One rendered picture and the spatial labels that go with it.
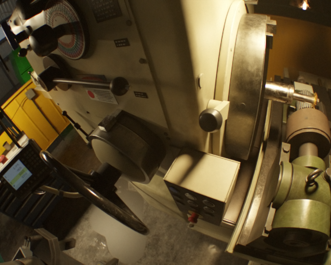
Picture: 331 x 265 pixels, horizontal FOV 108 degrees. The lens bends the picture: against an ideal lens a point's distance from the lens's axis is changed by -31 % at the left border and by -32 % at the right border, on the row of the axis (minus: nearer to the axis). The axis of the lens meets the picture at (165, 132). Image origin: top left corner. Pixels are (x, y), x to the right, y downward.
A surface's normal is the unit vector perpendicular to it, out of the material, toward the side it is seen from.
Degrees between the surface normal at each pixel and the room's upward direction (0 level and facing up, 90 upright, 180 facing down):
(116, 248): 0
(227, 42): 39
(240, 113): 73
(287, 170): 10
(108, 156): 62
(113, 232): 0
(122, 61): 90
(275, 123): 0
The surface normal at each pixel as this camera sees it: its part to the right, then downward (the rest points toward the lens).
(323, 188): -0.30, -0.54
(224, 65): -0.51, 0.12
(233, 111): -0.53, 0.48
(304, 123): -0.64, -0.69
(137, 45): -0.48, 0.71
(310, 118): -0.46, -0.70
